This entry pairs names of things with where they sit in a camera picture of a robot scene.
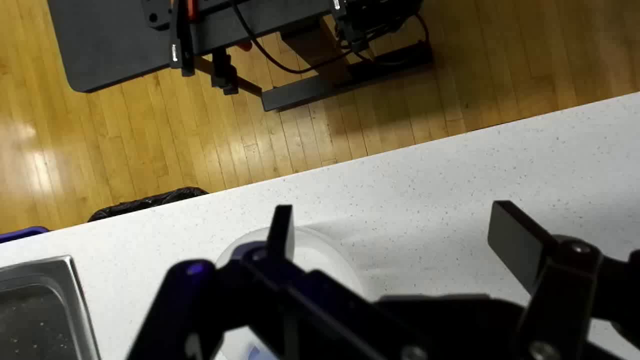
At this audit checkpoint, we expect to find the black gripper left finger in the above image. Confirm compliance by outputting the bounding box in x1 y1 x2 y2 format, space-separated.
126 202 401 360

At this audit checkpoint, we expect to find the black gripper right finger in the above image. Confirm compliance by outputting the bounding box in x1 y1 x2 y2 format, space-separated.
485 197 640 360

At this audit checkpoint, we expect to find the clear plastic bowl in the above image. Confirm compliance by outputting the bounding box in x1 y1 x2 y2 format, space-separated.
217 223 369 297

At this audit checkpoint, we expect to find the black bumpy object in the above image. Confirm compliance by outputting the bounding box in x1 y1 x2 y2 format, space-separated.
87 186 209 223

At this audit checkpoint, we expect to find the blue flat object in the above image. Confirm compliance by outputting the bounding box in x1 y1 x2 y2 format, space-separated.
0 223 51 244

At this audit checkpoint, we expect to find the stainless steel double sink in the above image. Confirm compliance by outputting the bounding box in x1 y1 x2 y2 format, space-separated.
0 254 104 360

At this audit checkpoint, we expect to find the black cable under table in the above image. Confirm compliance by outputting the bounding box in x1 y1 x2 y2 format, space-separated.
230 0 431 76

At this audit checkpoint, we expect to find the grey equipment base with cables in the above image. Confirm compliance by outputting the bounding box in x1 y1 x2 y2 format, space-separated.
45 0 435 114

